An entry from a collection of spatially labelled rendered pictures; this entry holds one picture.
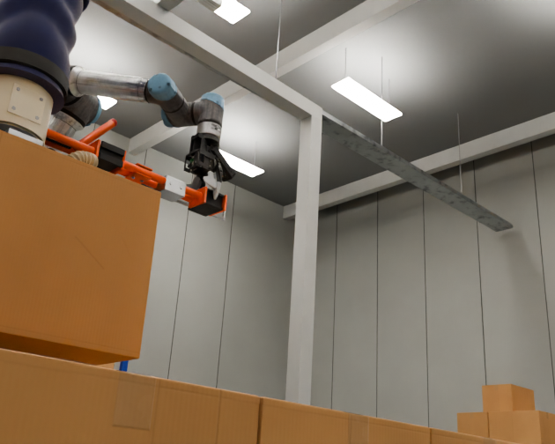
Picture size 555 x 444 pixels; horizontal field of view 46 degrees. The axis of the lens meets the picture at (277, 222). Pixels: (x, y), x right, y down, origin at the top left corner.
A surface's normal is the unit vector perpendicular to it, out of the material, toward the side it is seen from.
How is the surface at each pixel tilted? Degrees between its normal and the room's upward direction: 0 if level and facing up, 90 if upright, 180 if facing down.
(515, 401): 90
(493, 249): 90
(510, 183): 90
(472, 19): 180
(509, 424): 90
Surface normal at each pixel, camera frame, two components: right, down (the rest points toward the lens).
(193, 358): 0.69, -0.23
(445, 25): -0.06, 0.93
